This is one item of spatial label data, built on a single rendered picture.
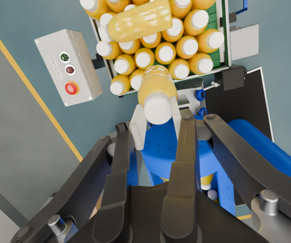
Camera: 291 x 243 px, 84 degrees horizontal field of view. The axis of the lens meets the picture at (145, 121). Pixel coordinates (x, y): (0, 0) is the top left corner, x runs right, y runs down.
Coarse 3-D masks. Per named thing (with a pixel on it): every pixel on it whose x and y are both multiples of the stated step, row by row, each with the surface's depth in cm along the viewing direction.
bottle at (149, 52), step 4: (140, 48) 50; (144, 48) 49; (148, 48) 51; (136, 52) 50; (140, 52) 48; (144, 52) 47; (148, 52) 48; (152, 52) 51; (136, 56) 49; (152, 56) 49; (152, 60) 50; (136, 64) 50; (148, 64) 49; (152, 64) 51; (140, 68) 52; (144, 68) 51
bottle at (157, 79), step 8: (144, 72) 34; (152, 72) 29; (160, 72) 28; (168, 72) 33; (144, 80) 27; (152, 80) 25; (160, 80) 24; (168, 80) 25; (144, 88) 24; (152, 88) 23; (160, 88) 23; (168, 88) 24; (144, 96) 24; (168, 96) 23; (176, 96) 25; (144, 104) 23
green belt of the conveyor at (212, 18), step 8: (208, 16) 56; (216, 16) 56; (208, 24) 57; (216, 24) 56; (176, 56) 62; (216, 56) 61; (160, 64) 63; (216, 64) 62; (192, 72) 64; (184, 80) 66
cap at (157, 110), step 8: (152, 96) 22; (160, 96) 21; (152, 104) 21; (160, 104) 21; (168, 104) 21; (144, 112) 22; (152, 112) 22; (160, 112) 22; (168, 112) 22; (152, 120) 22; (160, 120) 22
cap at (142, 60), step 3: (138, 54) 46; (141, 54) 46; (144, 54) 46; (147, 54) 46; (138, 57) 46; (141, 57) 46; (144, 57) 46; (147, 57) 46; (138, 60) 46; (141, 60) 46; (144, 60) 46; (147, 60) 46; (138, 63) 47; (141, 63) 47; (144, 63) 47; (147, 63) 47; (141, 66) 47; (144, 66) 47
